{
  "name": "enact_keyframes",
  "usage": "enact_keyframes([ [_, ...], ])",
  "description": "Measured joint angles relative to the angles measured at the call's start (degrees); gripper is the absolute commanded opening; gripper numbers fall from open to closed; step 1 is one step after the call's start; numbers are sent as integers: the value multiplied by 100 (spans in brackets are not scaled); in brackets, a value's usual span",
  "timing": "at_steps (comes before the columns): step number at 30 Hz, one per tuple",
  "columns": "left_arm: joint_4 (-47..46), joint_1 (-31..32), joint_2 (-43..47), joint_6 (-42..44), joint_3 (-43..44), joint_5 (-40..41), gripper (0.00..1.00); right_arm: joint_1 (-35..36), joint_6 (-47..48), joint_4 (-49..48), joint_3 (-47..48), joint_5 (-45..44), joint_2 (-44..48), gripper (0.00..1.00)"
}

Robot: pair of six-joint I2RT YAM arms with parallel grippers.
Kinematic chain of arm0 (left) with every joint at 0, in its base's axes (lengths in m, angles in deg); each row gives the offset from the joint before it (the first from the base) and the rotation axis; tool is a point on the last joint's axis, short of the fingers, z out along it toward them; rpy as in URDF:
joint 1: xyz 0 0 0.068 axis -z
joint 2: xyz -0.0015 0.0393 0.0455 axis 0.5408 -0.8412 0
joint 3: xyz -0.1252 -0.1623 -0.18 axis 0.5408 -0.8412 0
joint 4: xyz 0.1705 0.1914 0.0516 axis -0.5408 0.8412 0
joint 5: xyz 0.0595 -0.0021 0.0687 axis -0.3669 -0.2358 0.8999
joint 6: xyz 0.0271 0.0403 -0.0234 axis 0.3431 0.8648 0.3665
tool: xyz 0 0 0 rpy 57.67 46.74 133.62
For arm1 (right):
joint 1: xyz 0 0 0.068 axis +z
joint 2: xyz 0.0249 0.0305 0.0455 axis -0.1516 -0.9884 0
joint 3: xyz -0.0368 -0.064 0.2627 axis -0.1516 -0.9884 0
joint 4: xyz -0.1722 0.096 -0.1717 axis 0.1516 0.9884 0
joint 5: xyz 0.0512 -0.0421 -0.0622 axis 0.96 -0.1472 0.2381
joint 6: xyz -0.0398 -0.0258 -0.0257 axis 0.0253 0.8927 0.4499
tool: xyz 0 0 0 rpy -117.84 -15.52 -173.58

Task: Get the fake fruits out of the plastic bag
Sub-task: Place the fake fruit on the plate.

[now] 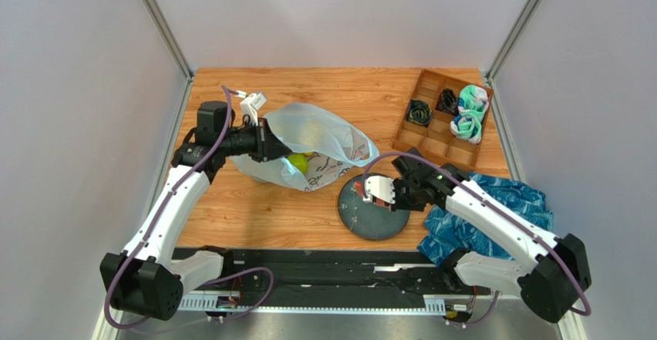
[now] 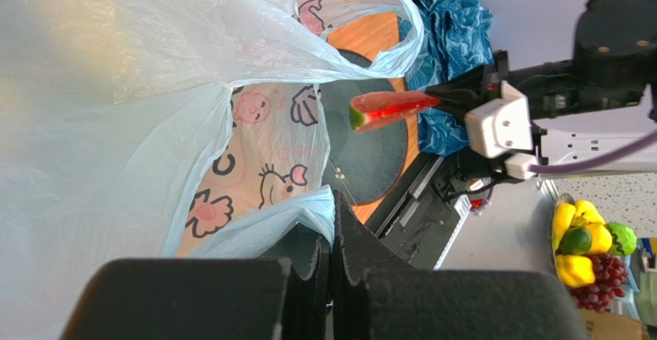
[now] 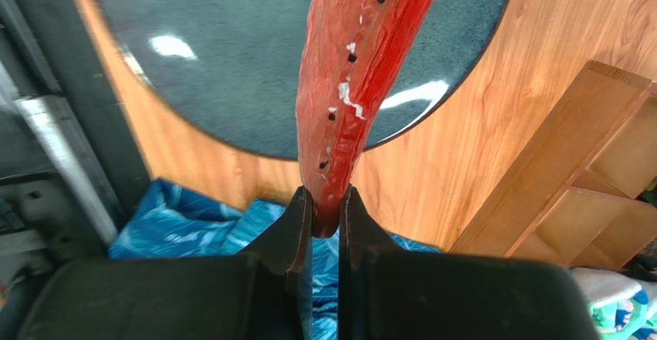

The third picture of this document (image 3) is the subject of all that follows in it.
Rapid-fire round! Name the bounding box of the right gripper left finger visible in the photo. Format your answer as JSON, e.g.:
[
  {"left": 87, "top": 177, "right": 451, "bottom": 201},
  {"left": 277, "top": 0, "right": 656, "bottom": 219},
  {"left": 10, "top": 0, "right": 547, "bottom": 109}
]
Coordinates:
[{"left": 18, "top": 187, "right": 313, "bottom": 339}]

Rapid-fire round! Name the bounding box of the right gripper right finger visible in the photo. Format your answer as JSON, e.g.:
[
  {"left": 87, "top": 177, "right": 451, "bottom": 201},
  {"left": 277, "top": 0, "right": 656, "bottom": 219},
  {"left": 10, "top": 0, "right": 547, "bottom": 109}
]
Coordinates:
[{"left": 338, "top": 187, "right": 598, "bottom": 339}]

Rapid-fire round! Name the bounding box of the blue patterned cloth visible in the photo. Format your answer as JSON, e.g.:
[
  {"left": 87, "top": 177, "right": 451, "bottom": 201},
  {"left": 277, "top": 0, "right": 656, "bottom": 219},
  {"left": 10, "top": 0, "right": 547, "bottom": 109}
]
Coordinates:
[{"left": 107, "top": 177, "right": 443, "bottom": 340}]

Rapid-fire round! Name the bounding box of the wooden compartment tray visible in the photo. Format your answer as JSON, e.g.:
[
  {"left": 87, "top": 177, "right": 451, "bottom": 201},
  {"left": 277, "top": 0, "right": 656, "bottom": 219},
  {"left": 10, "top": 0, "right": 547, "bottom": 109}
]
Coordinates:
[{"left": 451, "top": 61, "right": 656, "bottom": 270}]

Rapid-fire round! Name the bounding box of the teal white rolled sock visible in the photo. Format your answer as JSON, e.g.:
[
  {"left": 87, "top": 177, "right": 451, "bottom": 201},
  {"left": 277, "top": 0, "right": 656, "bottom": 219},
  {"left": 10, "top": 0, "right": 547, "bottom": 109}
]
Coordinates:
[{"left": 570, "top": 268, "right": 656, "bottom": 340}]

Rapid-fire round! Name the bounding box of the dark blue ceramic plate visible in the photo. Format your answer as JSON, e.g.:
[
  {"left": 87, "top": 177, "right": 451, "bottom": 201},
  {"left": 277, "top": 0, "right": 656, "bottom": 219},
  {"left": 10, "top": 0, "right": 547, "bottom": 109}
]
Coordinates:
[{"left": 98, "top": 0, "right": 508, "bottom": 159}]

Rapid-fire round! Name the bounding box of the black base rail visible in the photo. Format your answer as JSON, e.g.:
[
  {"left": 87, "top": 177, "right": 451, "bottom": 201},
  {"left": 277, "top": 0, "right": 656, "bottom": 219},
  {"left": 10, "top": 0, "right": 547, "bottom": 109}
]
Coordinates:
[{"left": 1, "top": 0, "right": 150, "bottom": 284}]

